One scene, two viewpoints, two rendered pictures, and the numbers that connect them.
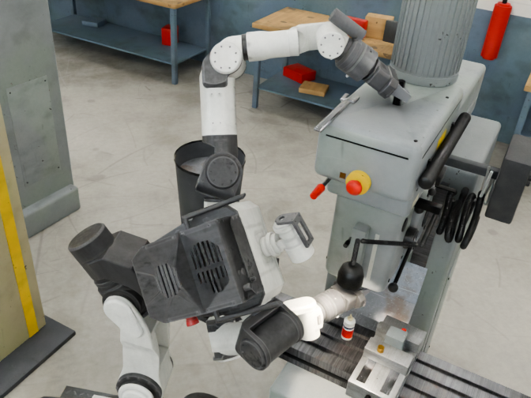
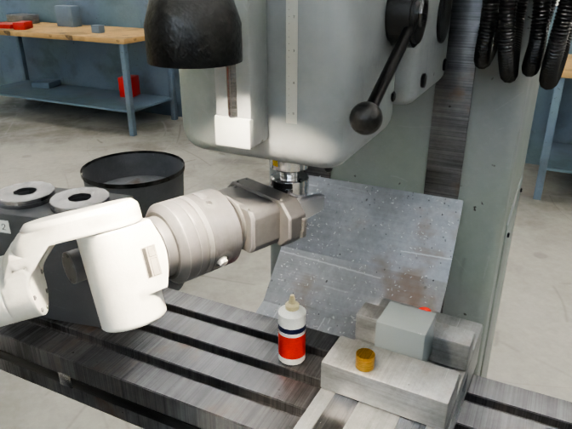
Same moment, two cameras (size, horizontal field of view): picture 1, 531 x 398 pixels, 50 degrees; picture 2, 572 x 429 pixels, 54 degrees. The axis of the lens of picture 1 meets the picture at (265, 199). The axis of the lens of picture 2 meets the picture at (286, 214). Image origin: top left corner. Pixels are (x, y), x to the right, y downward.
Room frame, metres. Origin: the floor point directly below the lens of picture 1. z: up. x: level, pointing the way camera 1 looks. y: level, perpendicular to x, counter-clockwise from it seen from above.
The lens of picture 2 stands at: (0.76, -0.32, 1.51)
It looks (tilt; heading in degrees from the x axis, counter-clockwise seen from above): 24 degrees down; 0
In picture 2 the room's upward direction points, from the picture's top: straight up
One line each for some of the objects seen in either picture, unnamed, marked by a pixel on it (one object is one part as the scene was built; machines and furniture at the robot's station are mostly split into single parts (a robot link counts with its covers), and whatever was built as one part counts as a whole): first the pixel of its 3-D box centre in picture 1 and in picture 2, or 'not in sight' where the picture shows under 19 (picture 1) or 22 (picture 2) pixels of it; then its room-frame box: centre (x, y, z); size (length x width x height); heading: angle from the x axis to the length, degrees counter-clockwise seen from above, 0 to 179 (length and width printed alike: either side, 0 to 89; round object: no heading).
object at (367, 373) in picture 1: (389, 358); (393, 390); (1.31, -0.45, 1.02); 0.35 x 0.15 x 0.11; 152
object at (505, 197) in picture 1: (514, 178); not in sight; (1.53, -0.76, 1.62); 0.20 x 0.09 x 0.21; 154
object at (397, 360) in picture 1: (388, 355); (388, 380); (1.29, -0.44, 1.06); 0.15 x 0.06 x 0.04; 62
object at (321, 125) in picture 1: (336, 111); not in sight; (1.31, -0.16, 1.89); 0.24 x 0.04 x 0.01; 156
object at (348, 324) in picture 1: (348, 325); (292, 327); (1.44, -0.33, 1.02); 0.04 x 0.04 x 0.11
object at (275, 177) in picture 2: not in sight; (289, 179); (1.40, -0.33, 1.26); 0.05 x 0.05 x 0.01
